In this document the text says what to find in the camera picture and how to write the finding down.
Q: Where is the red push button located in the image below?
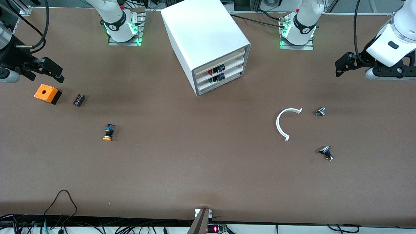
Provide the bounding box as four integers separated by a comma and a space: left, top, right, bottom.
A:
208, 64, 226, 75

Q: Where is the orange push button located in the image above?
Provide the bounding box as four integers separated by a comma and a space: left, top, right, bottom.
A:
102, 123, 115, 141

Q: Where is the white drawer cabinet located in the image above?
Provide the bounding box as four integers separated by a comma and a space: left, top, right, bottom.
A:
161, 0, 251, 97

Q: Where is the orange box with black base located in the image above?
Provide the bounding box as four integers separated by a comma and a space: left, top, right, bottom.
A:
34, 84, 62, 105

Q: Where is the white curved plastic arc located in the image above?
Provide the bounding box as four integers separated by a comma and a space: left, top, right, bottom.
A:
276, 108, 303, 142

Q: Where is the device with red display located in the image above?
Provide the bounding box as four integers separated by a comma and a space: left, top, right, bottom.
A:
207, 224, 230, 234

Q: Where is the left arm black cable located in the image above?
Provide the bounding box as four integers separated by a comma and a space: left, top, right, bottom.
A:
354, 0, 369, 60

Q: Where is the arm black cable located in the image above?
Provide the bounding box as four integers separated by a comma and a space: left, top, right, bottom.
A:
354, 0, 369, 60
6, 0, 50, 54

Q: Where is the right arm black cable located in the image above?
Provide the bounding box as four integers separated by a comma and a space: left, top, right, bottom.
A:
6, 0, 50, 54

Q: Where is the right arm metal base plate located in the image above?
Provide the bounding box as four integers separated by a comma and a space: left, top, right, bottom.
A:
108, 8, 145, 46

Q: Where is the black capped switch component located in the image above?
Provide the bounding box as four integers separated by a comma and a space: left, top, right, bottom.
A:
319, 146, 334, 161

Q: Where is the black cable behind cabinet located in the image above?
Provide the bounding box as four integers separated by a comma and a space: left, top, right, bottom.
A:
231, 14, 287, 28

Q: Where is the looped black cable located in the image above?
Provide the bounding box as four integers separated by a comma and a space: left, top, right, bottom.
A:
43, 189, 78, 225

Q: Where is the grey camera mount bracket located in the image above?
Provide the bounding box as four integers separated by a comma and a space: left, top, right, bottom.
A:
187, 208, 213, 234

